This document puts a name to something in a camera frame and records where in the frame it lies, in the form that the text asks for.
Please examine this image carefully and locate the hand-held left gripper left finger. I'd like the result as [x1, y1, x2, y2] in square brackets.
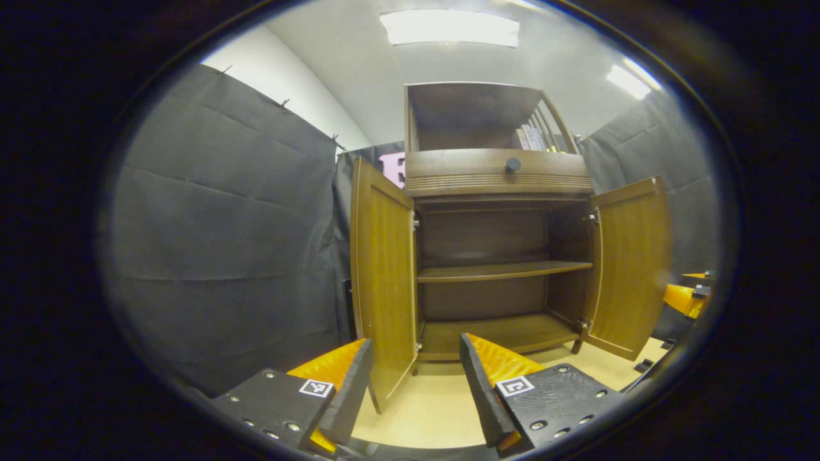
[211, 338, 373, 457]

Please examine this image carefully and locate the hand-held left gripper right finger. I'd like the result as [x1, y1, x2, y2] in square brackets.
[459, 333, 625, 452]

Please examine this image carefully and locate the wooden cabinet door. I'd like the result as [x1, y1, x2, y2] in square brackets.
[349, 157, 420, 415]
[582, 175, 673, 361]

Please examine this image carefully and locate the wooden double-door shoe cabinet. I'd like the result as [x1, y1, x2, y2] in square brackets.
[404, 81, 596, 362]

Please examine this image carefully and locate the wooden cabinet shelf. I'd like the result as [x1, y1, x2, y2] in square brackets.
[416, 260, 595, 284]

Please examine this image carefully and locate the small ceiling light panel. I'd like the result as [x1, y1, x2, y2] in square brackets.
[605, 56, 664, 101]

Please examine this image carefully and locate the large ceiling light panel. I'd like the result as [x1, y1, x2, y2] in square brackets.
[379, 8, 521, 49]

